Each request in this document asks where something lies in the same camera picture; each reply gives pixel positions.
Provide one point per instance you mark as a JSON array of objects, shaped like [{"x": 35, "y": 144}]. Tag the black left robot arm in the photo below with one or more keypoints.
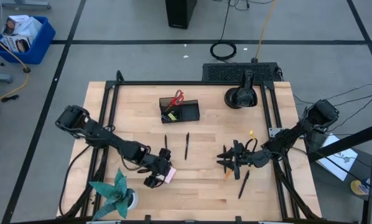
[{"x": 105, "y": 137}]

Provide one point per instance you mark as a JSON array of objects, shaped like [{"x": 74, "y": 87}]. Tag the yellow sticky note pad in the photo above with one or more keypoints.
[{"x": 172, "y": 116}]

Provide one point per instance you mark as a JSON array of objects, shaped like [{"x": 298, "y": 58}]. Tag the black computer tower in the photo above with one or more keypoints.
[{"x": 180, "y": 14}]

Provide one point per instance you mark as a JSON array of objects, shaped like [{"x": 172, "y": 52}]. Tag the white paper sheet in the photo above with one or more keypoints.
[{"x": 341, "y": 161}]

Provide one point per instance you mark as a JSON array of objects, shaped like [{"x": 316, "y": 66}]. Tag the black stand beam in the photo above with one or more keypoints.
[{"x": 344, "y": 143}]

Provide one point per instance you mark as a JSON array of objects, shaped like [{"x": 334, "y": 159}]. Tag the white plant pot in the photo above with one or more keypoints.
[{"x": 135, "y": 200}]

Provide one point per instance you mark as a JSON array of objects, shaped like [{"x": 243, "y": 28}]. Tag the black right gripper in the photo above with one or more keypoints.
[{"x": 251, "y": 158}]

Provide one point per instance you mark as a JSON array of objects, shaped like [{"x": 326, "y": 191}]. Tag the black desk lamp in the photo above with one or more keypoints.
[{"x": 243, "y": 96}]

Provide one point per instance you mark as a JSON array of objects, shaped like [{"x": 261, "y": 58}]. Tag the large black binder clip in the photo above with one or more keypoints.
[{"x": 165, "y": 118}]

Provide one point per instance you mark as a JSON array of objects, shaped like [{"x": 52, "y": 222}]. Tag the blue plastic bin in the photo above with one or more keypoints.
[{"x": 39, "y": 46}]

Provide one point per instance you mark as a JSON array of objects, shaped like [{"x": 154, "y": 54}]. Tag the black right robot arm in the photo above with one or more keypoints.
[{"x": 291, "y": 137}]

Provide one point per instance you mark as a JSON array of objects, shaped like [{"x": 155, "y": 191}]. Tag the teal artificial plant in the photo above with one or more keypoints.
[{"x": 114, "y": 196}]

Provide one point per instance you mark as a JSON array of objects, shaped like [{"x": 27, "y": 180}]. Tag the white plastic bag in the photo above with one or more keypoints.
[{"x": 32, "y": 29}]

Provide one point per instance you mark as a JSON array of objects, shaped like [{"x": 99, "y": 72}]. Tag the black table edge clamp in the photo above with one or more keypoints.
[
  {"x": 147, "y": 218},
  {"x": 238, "y": 219}
]

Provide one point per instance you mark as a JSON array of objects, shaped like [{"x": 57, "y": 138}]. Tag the black mesh desk organizer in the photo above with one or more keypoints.
[{"x": 190, "y": 112}]

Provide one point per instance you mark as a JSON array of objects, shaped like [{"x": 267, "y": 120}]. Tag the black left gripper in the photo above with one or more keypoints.
[{"x": 156, "y": 166}]

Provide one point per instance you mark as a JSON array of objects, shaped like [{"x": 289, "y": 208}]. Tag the black vented case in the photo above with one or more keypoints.
[{"x": 235, "y": 72}]

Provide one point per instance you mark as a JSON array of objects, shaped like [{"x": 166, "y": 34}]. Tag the black pen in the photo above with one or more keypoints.
[
  {"x": 224, "y": 147},
  {"x": 165, "y": 141},
  {"x": 187, "y": 146},
  {"x": 244, "y": 184}
]

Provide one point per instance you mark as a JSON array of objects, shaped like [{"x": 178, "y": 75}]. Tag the pink eraser block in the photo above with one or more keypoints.
[{"x": 171, "y": 175}]

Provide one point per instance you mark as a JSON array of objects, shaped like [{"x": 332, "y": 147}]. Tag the white printed carton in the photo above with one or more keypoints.
[
  {"x": 13, "y": 25},
  {"x": 15, "y": 43}
]

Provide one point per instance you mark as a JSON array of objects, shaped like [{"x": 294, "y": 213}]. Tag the silver metal bracket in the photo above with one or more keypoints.
[{"x": 273, "y": 132}]

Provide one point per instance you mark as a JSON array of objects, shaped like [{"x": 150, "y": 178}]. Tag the orange wooden pencil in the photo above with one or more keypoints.
[{"x": 228, "y": 175}]

